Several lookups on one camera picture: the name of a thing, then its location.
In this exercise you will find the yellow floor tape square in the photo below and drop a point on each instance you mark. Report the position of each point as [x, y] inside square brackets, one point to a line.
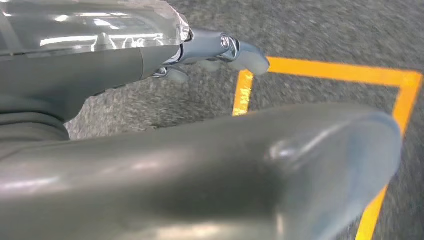
[331, 69]

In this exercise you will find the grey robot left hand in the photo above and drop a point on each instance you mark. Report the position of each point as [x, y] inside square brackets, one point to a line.
[82, 73]

